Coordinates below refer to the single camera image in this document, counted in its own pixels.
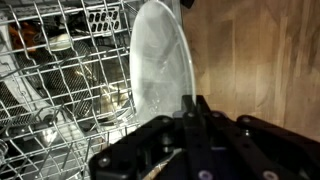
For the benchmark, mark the stainless steel bowl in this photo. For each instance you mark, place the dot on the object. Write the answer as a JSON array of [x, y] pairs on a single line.
[[110, 96]]

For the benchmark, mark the white round plate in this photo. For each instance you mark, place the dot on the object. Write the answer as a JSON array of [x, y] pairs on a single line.
[[160, 63]]

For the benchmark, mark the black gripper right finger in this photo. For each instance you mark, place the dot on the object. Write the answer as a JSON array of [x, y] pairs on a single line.
[[260, 150]]

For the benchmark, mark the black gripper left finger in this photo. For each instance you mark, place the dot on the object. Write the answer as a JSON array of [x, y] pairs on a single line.
[[140, 146]]

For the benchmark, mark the white slotted rack clip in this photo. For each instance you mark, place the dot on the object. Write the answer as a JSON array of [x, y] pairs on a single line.
[[104, 20]]

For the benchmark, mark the orange utensil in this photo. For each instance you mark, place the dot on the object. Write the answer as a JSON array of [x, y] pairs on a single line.
[[20, 35]]

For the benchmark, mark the small white plastic cap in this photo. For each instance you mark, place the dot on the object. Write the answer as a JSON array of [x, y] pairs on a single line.
[[60, 41]]

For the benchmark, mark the metal mesh strainer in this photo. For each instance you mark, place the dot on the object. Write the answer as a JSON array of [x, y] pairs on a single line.
[[56, 83]]

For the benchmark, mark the black metal stand foot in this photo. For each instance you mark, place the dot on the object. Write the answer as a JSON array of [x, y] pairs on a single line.
[[187, 2]]

